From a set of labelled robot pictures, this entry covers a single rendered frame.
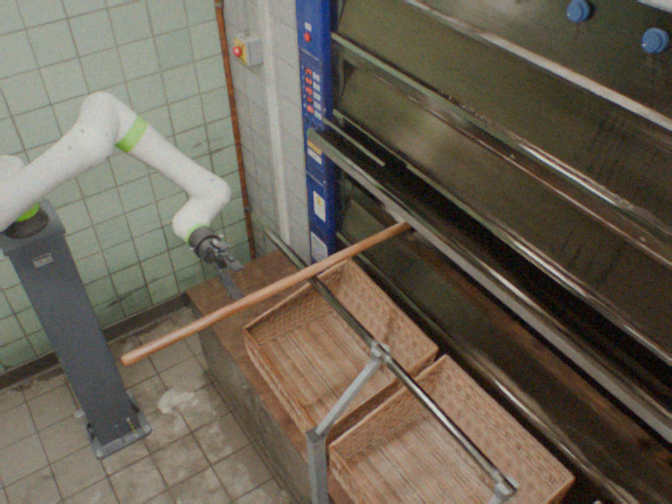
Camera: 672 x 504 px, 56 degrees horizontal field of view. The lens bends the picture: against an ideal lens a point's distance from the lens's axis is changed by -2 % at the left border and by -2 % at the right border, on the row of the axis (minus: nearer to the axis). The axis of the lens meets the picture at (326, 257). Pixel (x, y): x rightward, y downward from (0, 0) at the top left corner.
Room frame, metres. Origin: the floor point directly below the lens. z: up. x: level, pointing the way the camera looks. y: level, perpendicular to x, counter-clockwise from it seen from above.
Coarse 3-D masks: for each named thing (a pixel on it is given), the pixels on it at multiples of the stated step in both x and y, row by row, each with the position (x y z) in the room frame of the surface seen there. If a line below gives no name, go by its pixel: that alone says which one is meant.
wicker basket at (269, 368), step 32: (352, 288) 1.76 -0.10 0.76; (256, 320) 1.63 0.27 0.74; (288, 320) 1.69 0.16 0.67; (320, 320) 1.75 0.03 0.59; (384, 320) 1.58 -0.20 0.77; (256, 352) 1.52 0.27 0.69; (288, 352) 1.59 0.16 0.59; (320, 352) 1.59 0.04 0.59; (352, 352) 1.58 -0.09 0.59; (288, 384) 1.44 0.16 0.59; (320, 384) 1.44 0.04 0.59; (384, 384) 1.43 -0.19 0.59; (320, 416) 1.30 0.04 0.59; (352, 416) 1.20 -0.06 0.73
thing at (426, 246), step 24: (360, 192) 1.81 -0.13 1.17; (384, 216) 1.70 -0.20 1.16; (456, 264) 1.42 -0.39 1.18; (480, 288) 1.32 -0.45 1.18; (504, 312) 1.22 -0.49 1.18; (528, 336) 1.14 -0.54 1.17; (552, 360) 1.06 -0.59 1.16; (576, 384) 0.99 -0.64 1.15; (600, 384) 0.96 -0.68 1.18; (624, 408) 0.88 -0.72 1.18; (648, 432) 0.81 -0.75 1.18
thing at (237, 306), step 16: (400, 224) 1.59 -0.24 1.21; (368, 240) 1.52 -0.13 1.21; (336, 256) 1.45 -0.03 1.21; (304, 272) 1.39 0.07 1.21; (320, 272) 1.41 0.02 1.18; (272, 288) 1.33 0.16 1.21; (240, 304) 1.27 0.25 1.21; (208, 320) 1.21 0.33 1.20; (176, 336) 1.16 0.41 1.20; (144, 352) 1.11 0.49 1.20
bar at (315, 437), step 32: (288, 256) 1.50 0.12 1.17; (320, 288) 1.35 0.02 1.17; (352, 320) 1.22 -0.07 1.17; (384, 352) 1.10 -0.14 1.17; (352, 384) 1.07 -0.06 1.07; (416, 384) 0.99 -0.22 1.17; (448, 416) 0.89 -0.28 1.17; (320, 448) 0.98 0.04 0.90; (320, 480) 0.98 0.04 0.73; (512, 480) 0.71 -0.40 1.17
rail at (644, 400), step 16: (352, 160) 1.62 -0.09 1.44; (368, 176) 1.54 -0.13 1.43; (384, 192) 1.47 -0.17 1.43; (432, 224) 1.31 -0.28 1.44; (448, 240) 1.24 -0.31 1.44; (464, 256) 1.19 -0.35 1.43; (480, 272) 1.14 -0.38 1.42; (496, 272) 1.12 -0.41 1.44; (512, 288) 1.06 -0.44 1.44; (528, 304) 1.01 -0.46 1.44; (544, 320) 0.96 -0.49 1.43; (560, 336) 0.92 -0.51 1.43; (592, 352) 0.86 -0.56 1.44; (608, 368) 0.81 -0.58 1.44; (624, 384) 0.77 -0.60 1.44; (640, 400) 0.74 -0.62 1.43; (656, 416) 0.70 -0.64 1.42
